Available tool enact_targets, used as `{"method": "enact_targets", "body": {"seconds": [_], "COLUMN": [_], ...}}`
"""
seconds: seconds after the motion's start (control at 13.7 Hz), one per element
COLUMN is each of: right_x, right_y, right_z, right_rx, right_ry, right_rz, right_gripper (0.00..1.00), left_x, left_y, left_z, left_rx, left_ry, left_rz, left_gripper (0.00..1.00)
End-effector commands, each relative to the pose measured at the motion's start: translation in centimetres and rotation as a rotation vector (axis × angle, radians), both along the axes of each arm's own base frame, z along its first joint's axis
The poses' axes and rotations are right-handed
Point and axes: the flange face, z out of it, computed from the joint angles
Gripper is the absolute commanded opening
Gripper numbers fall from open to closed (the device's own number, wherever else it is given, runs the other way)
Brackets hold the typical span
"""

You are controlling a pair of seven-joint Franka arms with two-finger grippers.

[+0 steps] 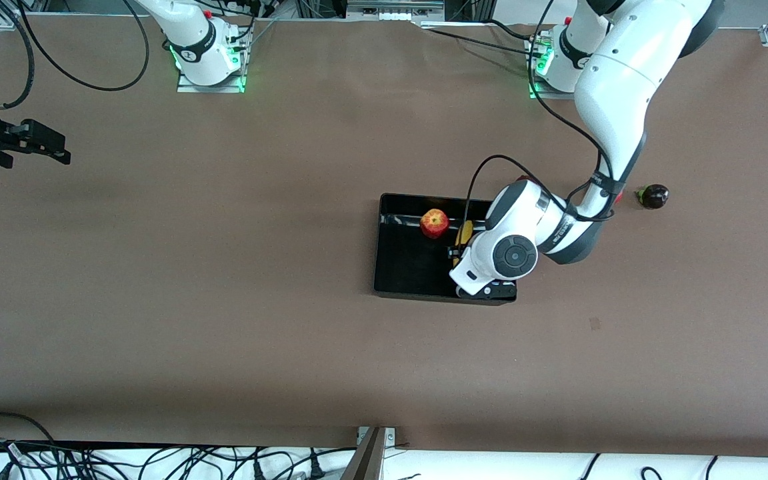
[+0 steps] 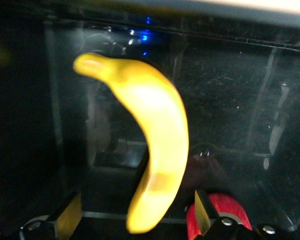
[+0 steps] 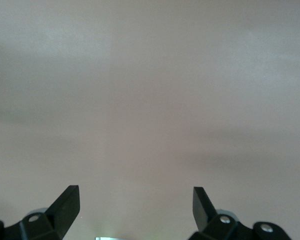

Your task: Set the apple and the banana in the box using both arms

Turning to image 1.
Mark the black plastic box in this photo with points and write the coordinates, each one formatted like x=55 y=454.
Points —
x=410 y=266

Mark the brown table cover sheet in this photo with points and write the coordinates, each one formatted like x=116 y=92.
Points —
x=384 y=373

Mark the silver clamp bracket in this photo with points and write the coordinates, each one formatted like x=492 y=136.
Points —
x=389 y=434

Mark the grey metal post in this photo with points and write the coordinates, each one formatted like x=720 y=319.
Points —
x=365 y=460

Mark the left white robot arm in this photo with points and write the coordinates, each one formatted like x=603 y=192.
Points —
x=624 y=80

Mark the red yellow apple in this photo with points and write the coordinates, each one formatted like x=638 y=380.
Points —
x=434 y=223

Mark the dark purple mangosteen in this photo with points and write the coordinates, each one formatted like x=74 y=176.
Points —
x=654 y=196

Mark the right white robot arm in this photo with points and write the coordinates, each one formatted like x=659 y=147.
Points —
x=187 y=26

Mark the silver metal rail fixture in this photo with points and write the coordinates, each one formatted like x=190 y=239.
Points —
x=394 y=8

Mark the yellow banana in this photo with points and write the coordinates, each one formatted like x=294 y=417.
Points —
x=466 y=233

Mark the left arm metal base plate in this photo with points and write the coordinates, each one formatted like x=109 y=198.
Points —
x=550 y=93

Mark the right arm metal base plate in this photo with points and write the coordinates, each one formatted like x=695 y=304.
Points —
x=210 y=88

